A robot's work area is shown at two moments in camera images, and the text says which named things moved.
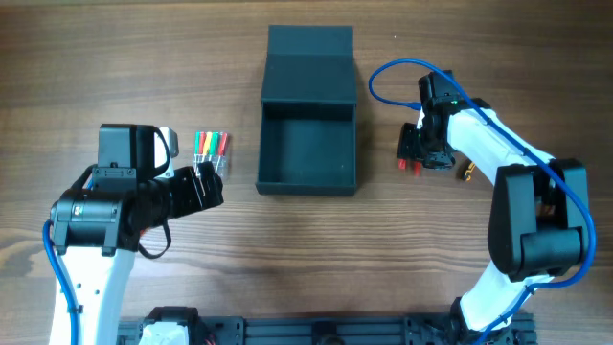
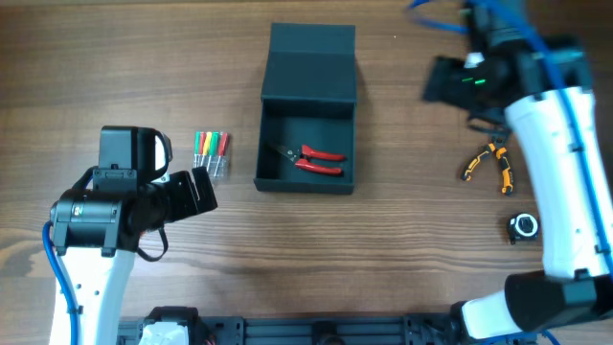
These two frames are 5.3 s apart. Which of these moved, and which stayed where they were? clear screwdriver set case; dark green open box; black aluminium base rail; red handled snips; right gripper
Moved: red handled snips; right gripper
Stayed: black aluminium base rail; clear screwdriver set case; dark green open box
